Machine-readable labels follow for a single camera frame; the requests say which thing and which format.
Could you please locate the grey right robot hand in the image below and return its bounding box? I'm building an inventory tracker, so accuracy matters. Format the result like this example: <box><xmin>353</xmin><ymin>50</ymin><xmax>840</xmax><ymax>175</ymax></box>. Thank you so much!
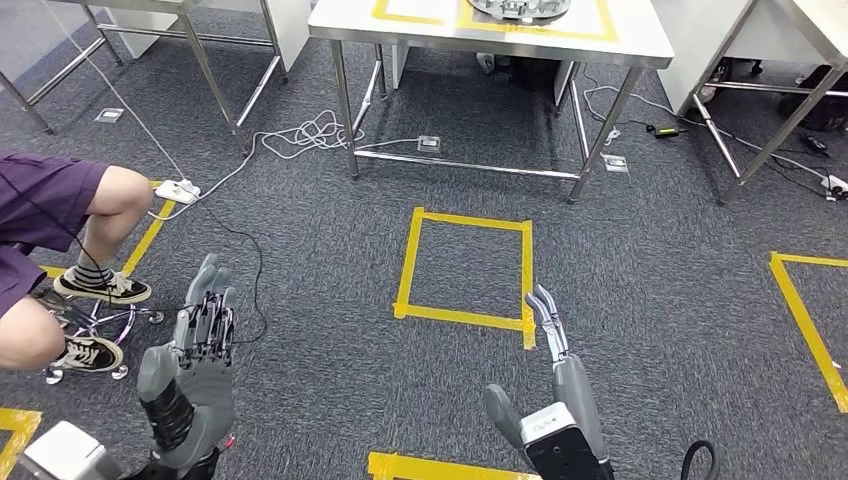
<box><xmin>483</xmin><ymin>284</ymin><xmax>608</xmax><ymax>465</ymax></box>

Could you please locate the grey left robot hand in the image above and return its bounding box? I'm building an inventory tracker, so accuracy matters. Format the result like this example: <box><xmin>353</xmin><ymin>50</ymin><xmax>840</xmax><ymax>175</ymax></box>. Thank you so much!
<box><xmin>137</xmin><ymin>253</ymin><xmax>238</xmax><ymax>472</ymax></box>

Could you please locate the grey plastic wheel cover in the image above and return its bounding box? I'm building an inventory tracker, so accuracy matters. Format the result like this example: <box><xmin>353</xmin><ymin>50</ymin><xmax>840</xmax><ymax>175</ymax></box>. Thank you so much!
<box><xmin>466</xmin><ymin>0</ymin><xmax>573</xmax><ymax>22</ymax></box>

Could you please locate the yellow tape on workbench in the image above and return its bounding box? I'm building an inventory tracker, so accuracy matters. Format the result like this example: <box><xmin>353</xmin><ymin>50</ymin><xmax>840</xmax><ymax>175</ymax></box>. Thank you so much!
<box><xmin>370</xmin><ymin>0</ymin><xmax>620</xmax><ymax>43</ymax></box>

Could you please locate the steel workbench table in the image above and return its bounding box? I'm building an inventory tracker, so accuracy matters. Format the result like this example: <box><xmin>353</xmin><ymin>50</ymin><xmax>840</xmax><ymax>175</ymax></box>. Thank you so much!
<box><xmin>307</xmin><ymin>0</ymin><xmax>676</xmax><ymax>206</ymax></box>

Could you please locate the chrome stool base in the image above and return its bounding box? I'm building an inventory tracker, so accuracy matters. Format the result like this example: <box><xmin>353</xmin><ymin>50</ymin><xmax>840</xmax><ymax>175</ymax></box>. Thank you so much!
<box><xmin>29</xmin><ymin>284</ymin><xmax>167</xmax><ymax>388</ymax></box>

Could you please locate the yellow floor tape square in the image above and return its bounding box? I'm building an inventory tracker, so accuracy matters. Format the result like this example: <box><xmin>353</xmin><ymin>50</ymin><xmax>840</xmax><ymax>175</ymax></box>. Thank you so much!
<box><xmin>392</xmin><ymin>206</ymin><xmax>537</xmax><ymax>352</ymax></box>
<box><xmin>366</xmin><ymin>451</ymin><xmax>543</xmax><ymax>480</ymax></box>
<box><xmin>38</xmin><ymin>180</ymin><xmax>178</xmax><ymax>280</ymax></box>
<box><xmin>0</xmin><ymin>407</ymin><xmax>43</xmax><ymax>480</ymax></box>

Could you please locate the person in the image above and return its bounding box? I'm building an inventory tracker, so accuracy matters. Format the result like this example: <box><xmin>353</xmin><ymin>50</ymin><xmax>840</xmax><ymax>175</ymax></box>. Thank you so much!
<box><xmin>0</xmin><ymin>150</ymin><xmax>156</xmax><ymax>374</ymax></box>

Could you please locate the white desk panel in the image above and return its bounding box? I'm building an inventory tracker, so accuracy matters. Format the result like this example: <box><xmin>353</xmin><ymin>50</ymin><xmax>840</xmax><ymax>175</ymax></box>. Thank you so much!
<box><xmin>105</xmin><ymin>0</ymin><xmax>313</xmax><ymax>74</ymax></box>
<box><xmin>652</xmin><ymin>0</ymin><xmax>796</xmax><ymax>117</ymax></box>

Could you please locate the black bag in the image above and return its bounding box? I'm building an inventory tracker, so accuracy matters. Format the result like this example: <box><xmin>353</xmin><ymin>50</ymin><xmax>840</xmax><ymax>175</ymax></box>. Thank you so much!
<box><xmin>776</xmin><ymin>62</ymin><xmax>848</xmax><ymax>132</ymax></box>

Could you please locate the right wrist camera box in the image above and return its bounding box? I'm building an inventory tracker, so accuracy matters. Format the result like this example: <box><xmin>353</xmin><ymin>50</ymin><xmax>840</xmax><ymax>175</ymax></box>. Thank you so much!
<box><xmin>519</xmin><ymin>401</ymin><xmax>615</xmax><ymax>480</ymax></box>

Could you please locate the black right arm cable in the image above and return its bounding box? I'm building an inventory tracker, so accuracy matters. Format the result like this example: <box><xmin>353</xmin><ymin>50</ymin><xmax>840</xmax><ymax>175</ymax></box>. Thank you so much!
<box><xmin>680</xmin><ymin>439</ymin><xmax>721</xmax><ymax>480</ymax></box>

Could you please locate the thin black floor cable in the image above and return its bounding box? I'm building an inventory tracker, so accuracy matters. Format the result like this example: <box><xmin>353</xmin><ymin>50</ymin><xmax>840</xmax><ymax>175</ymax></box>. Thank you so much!
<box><xmin>195</xmin><ymin>198</ymin><xmax>270</xmax><ymax>347</ymax></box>

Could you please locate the white coiled floor cable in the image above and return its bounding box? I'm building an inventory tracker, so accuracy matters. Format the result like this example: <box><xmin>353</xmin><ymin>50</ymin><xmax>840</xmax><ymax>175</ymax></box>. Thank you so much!
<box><xmin>146</xmin><ymin>109</ymin><xmax>427</xmax><ymax>221</ymax></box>

